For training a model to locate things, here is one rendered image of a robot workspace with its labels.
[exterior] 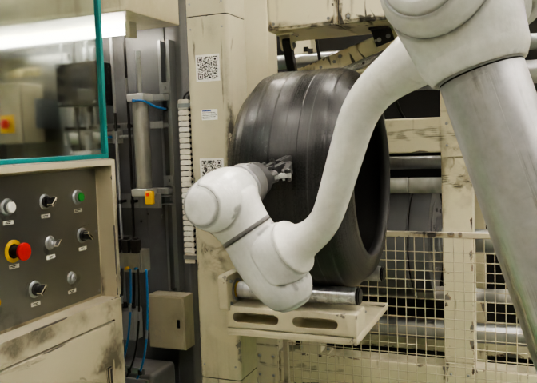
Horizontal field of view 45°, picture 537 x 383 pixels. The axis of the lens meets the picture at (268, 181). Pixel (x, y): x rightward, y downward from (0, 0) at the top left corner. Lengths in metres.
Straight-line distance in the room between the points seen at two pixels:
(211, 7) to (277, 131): 0.47
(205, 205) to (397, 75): 0.39
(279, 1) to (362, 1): 0.26
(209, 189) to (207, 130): 0.75
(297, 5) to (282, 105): 0.52
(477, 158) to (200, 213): 0.53
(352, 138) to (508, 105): 0.34
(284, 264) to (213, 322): 0.82
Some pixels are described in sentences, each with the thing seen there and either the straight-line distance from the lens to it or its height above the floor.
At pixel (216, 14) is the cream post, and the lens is 1.87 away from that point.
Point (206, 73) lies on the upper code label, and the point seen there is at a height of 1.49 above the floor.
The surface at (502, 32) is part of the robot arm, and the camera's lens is 0.77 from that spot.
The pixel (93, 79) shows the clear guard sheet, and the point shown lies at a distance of 1.78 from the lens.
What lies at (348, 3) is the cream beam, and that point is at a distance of 2.02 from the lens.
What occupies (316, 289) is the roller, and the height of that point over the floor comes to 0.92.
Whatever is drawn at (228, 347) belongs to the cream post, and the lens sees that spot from 1.93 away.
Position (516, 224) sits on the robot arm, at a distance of 0.77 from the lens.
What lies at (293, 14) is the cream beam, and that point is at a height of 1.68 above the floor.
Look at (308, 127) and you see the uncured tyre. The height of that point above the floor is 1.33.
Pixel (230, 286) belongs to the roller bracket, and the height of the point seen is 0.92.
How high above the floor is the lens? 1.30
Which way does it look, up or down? 4 degrees down
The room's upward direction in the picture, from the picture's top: 2 degrees counter-clockwise
